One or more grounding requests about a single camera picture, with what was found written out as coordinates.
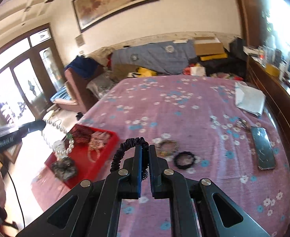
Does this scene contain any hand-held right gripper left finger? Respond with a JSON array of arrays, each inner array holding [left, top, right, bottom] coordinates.
[[17, 144, 143, 237]]

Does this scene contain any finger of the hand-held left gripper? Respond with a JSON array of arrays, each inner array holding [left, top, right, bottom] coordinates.
[[18, 120, 47, 139]]

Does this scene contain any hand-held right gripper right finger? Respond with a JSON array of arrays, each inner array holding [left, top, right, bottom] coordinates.
[[149, 144, 271, 237]]

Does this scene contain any black spiral hair tie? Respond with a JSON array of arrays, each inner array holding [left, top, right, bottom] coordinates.
[[110, 137, 150, 181]]

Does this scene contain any red tray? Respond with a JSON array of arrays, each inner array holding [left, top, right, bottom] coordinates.
[[44, 125, 119, 189]]

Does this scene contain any white pearl necklace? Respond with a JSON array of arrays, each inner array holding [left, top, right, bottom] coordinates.
[[42, 119, 76, 157]]

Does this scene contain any dark red patterned scrunchie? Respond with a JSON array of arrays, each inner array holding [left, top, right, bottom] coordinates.
[[72, 125, 93, 144]]

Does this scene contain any grey sheer scrunchie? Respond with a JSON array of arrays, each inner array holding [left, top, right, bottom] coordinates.
[[51, 158, 78, 181]]

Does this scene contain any red white plaid scrunchie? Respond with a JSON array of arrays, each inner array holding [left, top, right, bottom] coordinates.
[[88, 131, 111, 151]]

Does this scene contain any pink armchair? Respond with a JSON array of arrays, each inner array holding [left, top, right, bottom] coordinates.
[[50, 68, 106, 114]]

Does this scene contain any wooden glass door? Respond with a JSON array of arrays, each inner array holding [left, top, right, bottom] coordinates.
[[0, 23, 69, 129]]

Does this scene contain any grey folded cloth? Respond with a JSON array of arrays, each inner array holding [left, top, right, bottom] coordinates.
[[87, 73, 116, 97]]

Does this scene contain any blue cloth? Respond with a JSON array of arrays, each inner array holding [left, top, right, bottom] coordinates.
[[65, 55, 103, 73]]

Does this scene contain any yellow bag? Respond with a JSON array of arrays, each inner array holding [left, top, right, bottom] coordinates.
[[128, 67, 158, 78]]

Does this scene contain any beige cloth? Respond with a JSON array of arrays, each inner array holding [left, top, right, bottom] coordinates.
[[89, 46, 116, 65]]

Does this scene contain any dark beaded hair clip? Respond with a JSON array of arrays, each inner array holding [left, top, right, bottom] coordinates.
[[236, 118, 251, 131]]

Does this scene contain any grey checked quilt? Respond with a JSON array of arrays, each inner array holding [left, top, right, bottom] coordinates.
[[110, 39, 197, 76]]

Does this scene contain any smartphone in clear case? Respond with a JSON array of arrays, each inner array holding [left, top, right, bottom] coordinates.
[[251, 126, 276, 171]]

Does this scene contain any white paper envelope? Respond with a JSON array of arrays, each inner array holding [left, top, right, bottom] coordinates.
[[234, 81, 266, 117]]

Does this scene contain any flat yellow box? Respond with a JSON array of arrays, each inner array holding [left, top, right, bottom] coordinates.
[[200, 53, 228, 61]]

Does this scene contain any brown cardboard box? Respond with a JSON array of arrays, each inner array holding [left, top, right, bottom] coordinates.
[[193, 37, 225, 56]]

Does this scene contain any wooden headboard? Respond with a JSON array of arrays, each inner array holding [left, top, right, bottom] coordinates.
[[246, 54, 290, 190]]

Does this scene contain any black bag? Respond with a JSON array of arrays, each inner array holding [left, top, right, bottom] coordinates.
[[229, 37, 247, 62]]

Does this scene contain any small yellow box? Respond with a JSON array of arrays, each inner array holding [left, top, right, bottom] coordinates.
[[266, 63, 280, 77]]

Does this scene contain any black ruffled hair tie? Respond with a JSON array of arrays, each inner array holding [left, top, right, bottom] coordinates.
[[173, 150, 200, 170]]

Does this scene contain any gold black beaded bracelet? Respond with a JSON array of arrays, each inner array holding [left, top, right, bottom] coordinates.
[[155, 139, 180, 156]]

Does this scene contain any thin pink hair tie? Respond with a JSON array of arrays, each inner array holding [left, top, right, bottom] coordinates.
[[87, 148, 102, 163]]

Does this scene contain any black cable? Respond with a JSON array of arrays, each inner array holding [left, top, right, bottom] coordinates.
[[8, 171, 25, 228]]

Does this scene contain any framed wall painting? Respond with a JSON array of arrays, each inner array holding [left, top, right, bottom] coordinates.
[[72, 0, 159, 33]]

